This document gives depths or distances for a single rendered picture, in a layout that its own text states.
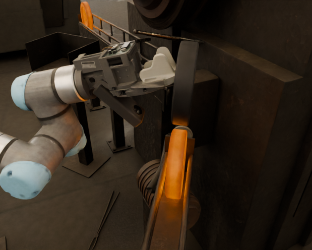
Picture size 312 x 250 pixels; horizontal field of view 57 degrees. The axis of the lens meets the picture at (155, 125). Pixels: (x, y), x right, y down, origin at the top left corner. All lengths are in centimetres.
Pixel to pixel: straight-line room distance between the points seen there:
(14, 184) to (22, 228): 99
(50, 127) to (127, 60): 22
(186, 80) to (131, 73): 11
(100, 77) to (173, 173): 24
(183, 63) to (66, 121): 29
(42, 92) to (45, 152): 12
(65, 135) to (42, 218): 96
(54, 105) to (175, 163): 27
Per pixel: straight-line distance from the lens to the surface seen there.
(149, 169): 91
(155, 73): 52
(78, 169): 173
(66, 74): 58
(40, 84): 61
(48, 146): 59
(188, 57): 49
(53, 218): 153
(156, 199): 60
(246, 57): 80
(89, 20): 197
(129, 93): 53
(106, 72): 53
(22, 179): 55
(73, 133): 65
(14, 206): 166
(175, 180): 59
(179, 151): 59
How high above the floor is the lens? 114
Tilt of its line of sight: 34 degrees down
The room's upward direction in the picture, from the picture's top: straight up
